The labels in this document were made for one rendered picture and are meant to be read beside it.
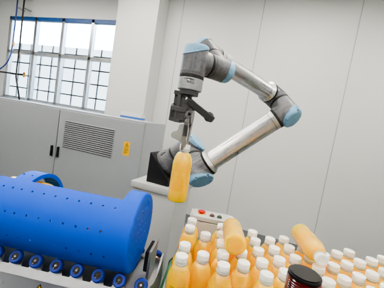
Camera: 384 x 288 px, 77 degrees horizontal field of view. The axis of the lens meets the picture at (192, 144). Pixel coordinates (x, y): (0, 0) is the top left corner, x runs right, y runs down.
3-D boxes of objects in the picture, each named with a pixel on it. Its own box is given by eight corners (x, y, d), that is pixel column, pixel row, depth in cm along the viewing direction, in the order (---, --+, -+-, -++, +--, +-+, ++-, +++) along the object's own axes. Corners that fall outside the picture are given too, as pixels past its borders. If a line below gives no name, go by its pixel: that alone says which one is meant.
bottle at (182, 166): (164, 198, 90) (172, 148, 89) (171, 194, 97) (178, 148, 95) (182, 203, 88) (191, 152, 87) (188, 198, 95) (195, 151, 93)
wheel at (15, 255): (20, 247, 87) (16, 246, 85) (27, 255, 86) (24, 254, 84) (8, 258, 85) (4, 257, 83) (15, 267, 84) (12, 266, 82)
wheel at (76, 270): (79, 260, 85) (76, 259, 83) (87, 269, 83) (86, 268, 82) (68, 272, 83) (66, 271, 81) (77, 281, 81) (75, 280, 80)
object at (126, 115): (124, 117, 279) (125, 111, 279) (145, 121, 275) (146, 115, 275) (119, 117, 267) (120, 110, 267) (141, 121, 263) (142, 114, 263)
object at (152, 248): (148, 268, 96) (152, 238, 95) (154, 269, 96) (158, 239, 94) (140, 284, 86) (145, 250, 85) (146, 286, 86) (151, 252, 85)
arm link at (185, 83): (204, 83, 93) (201, 78, 83) (202, 96, 93) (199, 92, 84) (181, 79, 94) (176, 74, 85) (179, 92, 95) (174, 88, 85)
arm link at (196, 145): (181, 150, 170) (200, 135, 165) (189, 170, 160) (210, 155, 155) (167, 143, 159) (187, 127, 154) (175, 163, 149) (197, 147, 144)
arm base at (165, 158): (165, 151, 174) (175, 143, 171) (180, 173, 171) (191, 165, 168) (152, 153, 156) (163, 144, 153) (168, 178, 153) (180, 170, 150)
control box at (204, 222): (189, 226, 123) (192, 207, 122) (228, 234, 121) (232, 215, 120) (186, 235, 113) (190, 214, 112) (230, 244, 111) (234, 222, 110)
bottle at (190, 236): (171, 270, 100) (178, 227, 99) (186, 268, 103) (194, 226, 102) (176, 281, 94) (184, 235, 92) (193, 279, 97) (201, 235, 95)
